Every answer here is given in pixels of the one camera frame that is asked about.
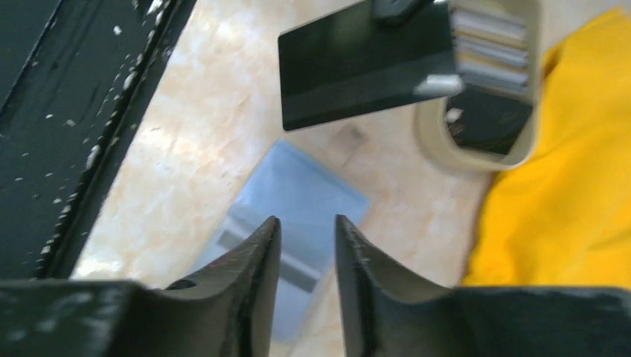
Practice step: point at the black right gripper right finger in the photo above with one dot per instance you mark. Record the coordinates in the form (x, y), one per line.
(386, 308)

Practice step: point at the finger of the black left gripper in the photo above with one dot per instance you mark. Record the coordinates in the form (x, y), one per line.
(396, 10)

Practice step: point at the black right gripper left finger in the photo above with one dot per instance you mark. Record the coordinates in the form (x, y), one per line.
(226, 307)

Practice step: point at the black credit card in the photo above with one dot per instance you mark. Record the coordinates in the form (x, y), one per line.
(347, 64)

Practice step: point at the beige card holder wallet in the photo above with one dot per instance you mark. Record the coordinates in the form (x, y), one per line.
(306, 197)

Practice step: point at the stack of cards in tray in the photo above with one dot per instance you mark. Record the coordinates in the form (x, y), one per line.
(490, 46)

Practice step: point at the black VIP front card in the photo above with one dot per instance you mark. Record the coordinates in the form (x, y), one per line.
(485, 121)

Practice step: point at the yellow jacket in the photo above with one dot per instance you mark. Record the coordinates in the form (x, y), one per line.
(563, 217)

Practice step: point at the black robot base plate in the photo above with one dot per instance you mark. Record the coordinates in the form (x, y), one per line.
(76, 80)

